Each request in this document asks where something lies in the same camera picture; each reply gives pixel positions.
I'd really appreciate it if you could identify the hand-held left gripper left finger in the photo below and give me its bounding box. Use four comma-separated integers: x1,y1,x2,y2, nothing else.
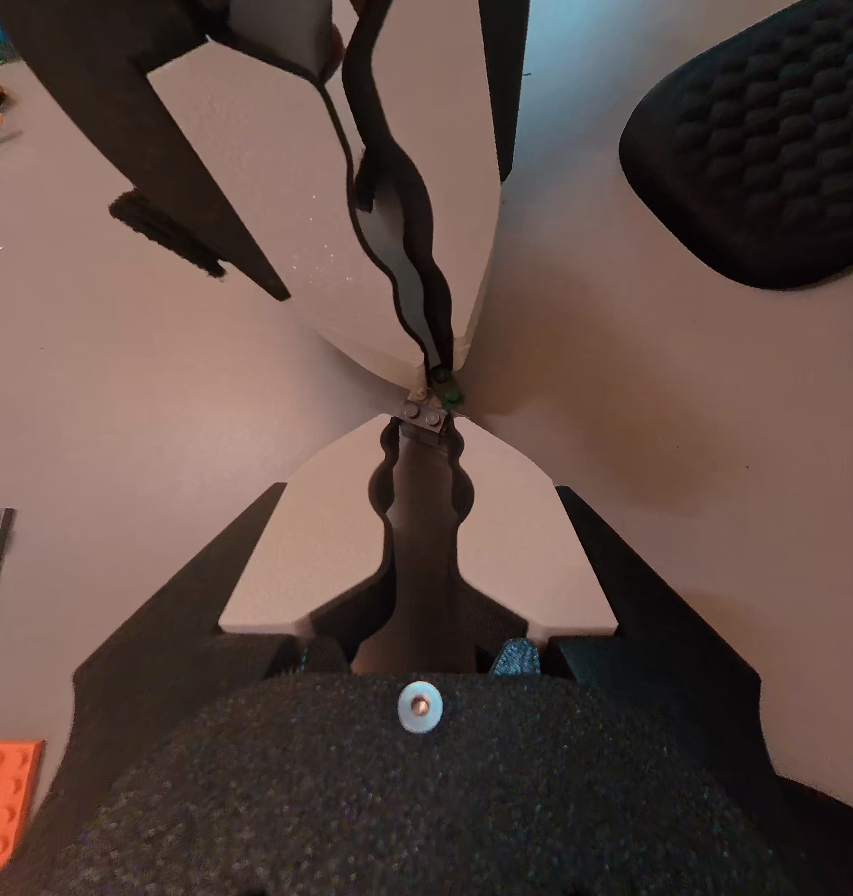
218,414,401,658

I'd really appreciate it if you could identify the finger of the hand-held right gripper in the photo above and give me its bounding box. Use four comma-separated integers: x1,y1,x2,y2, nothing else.
146,38,429,394
340,0,506,373

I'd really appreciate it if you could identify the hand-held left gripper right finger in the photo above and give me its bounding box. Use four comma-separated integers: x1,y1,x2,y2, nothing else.
451,420,620,659

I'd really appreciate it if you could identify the light grey square brick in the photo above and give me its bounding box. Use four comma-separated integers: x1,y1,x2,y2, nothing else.
400,388,450,432

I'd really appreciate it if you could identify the grey desk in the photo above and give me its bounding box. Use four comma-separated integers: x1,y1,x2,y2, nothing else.
0,0,853,820

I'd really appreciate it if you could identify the black chair armrest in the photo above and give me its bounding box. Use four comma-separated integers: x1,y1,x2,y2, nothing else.
618,0,853,291

